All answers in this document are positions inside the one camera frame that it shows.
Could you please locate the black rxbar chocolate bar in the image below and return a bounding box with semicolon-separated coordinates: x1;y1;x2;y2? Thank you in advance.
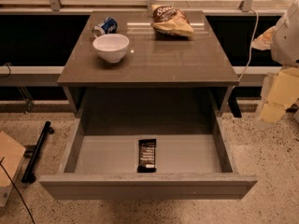
137;139;156;173

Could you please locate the open grey top drawer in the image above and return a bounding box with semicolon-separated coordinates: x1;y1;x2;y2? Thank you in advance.
39;119;257;200

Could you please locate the black thin cable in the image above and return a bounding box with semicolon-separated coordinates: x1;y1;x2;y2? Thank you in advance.
0;156;36;224

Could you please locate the white ceramic bowl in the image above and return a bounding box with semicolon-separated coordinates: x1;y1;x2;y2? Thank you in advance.
93;34;130;63

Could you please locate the blue soda can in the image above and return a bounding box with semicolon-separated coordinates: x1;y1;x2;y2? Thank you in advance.
93;17;118;37

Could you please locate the grey counter cabinet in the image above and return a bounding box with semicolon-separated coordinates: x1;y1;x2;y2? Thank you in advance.
58;10;238;110

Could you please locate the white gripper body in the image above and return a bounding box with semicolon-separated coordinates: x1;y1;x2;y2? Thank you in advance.
267;67;299;107

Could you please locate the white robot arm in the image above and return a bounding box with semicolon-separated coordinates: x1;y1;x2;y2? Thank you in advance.
252;0;299;128

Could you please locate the yellow brown chip bag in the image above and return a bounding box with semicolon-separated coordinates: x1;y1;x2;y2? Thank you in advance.
151;5;194;37

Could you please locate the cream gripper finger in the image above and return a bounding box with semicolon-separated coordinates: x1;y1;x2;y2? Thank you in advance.
251;26;276;50
255;103;286;128

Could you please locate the black metal bar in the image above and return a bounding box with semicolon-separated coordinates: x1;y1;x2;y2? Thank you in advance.
21;121;54;183

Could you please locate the wooden box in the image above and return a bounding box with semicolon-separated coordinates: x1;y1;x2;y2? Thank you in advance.
0;131;25;207

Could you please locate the white power cable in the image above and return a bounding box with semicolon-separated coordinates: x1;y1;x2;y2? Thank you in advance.
237;7;260;82

